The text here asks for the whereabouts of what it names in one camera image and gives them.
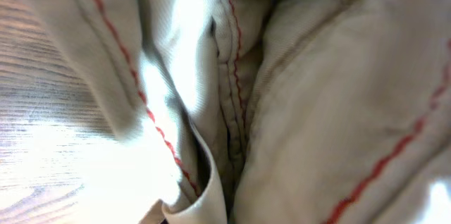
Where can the beige cotton shorts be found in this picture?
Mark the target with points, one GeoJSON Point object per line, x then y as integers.
{"type": "Point", "coordinates": [262, 111]}

